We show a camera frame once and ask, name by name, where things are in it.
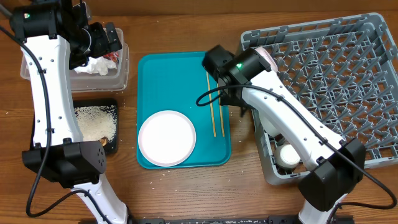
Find white bowl with rice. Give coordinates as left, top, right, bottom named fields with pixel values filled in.
left=255, top=47, right=278, bottom=72

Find grey dishwasher rack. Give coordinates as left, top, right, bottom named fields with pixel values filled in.
left=240, top=13, right=397, bottom=169

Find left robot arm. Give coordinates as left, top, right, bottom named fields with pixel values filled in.
left=7, top=1, right=134, bottom=223

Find red snack wrapper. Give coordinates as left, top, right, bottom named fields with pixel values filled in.
left=103, top=52, right=119, bottom=63

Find clear plastic waste bin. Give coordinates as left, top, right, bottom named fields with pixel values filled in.
left=25, top=28, right=129, bottom=93

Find pile of rice grains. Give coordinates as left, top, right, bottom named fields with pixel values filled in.
left=75, top=106, right=117, bottom=142

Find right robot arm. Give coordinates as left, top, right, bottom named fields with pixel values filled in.
left=202, top=45, right=366, bottom=223

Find grey bowl with brown scraps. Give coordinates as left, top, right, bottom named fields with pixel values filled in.
left=258, top=111, right=280, bottom=137

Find black rectangular tray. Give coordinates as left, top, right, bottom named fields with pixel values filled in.
left=29, top=98, right=119, bottom=155

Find white round plate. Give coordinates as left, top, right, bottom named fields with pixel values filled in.
left=138, top=110, right=197, bottom=167

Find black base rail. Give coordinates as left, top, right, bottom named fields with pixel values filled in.
left=127, top=215, right=355, bottom=224

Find teal serving tray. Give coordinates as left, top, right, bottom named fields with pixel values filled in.
left=136, top=52, right=232, bottom=168

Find white cup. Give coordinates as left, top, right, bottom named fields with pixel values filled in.
left=274, top=144, right=300, bottom=170

